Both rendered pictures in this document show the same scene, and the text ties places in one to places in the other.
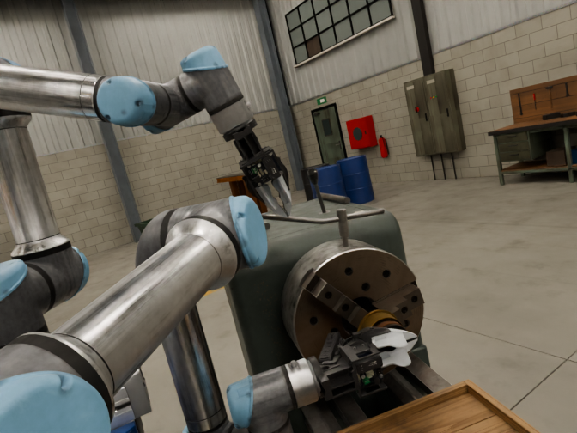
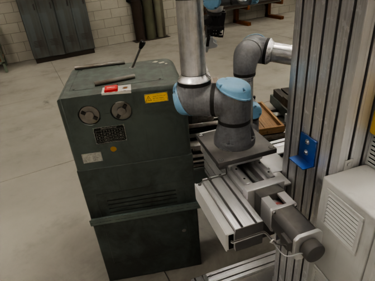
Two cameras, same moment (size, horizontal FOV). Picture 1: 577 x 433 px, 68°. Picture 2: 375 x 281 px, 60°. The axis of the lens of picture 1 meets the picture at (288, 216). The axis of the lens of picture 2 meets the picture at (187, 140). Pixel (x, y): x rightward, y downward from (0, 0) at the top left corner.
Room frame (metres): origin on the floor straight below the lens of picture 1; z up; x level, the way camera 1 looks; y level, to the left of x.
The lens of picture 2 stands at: (0.88, 1.62, 1.78)
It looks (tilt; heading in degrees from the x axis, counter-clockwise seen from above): 30 degrees down; 275
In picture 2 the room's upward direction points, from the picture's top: 5 degrees counter-clockwise
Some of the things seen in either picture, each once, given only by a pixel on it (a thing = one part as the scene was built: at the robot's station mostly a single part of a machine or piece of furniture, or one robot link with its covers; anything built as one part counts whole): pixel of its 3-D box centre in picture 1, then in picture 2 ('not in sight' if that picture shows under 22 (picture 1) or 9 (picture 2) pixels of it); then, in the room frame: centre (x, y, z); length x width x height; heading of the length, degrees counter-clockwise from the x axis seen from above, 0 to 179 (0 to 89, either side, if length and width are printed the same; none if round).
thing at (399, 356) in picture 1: (400, 356); not in sight; (0.73, -0.14, 1.07); 0.09 x 0.06 x 0.03; 100
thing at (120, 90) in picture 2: not in sight; (117, 94); (1.32, 0.21, 1.23); 0.13 x 0.08 x 0.06; 12
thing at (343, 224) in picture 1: (344, 234); not in sight; (0.95, -0.11, 1.26); 0.02 x 0.02 x 0.12
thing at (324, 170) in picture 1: (329, 192); not in sight; (7.59, -0.81, 0.44); 0.59 x 0.59 x 0.88
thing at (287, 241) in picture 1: (300, 277); (128, 109); (1.34, 0.01, 1.06); 0.59 x 0.48 x 0.39; 12
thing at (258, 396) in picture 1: (261, 398); (251, 108); (0.68, 0.12, 1.08); 0.11 x 0.08 x 0.09; 100
